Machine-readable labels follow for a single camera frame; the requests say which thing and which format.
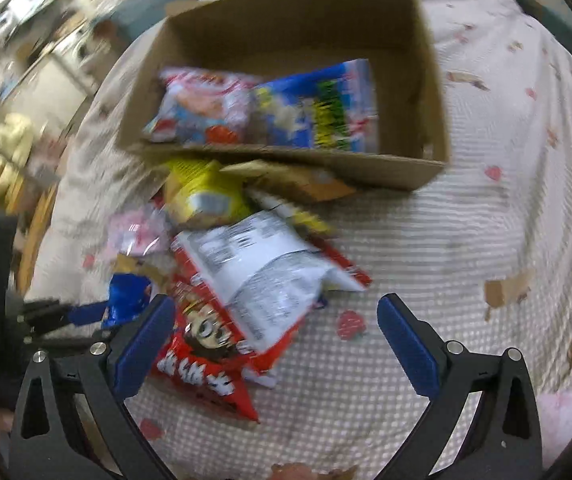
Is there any pink transparent pouch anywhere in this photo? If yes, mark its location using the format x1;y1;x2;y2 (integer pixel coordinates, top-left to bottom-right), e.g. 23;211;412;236
108;205;173;262

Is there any beige checked wafer packet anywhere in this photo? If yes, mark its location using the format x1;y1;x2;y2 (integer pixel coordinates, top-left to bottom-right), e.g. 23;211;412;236
221;160;357;204

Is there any brown cardboard box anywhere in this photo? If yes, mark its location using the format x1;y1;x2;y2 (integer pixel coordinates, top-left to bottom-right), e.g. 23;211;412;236
118;0;451;192

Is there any white-backed snack packet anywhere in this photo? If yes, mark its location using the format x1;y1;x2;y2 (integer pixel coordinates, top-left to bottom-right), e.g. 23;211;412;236
175;210;373;356

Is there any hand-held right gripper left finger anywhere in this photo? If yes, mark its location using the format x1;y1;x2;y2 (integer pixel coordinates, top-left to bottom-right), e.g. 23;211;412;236
8;294;177;480

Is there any pink white snack packet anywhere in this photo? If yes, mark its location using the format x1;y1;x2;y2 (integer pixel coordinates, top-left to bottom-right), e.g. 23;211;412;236
143;69;263;147

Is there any yellow plush blanket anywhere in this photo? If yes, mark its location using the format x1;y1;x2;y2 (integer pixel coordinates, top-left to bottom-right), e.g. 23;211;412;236
0;112;36;171

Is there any red cartoon snack packet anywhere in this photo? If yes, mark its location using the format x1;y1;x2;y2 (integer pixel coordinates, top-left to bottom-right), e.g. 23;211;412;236
151;245;311;424

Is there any small blue snack packet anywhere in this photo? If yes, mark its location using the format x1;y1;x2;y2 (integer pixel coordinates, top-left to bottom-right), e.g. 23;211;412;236
103;272;153;330

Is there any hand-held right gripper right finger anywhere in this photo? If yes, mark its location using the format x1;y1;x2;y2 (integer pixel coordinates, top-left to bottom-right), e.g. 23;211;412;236
377;292;547;480

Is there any white yellow snack packet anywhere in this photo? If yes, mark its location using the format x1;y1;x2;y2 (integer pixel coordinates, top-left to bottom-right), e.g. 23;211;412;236
248;187;339;239

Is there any teal mattress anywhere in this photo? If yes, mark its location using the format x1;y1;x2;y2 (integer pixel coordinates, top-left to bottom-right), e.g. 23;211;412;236
90;0;201;41

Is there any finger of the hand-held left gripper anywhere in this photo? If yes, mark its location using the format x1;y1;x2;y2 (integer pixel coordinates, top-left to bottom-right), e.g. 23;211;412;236
20;299;112;330
26;330;112;352

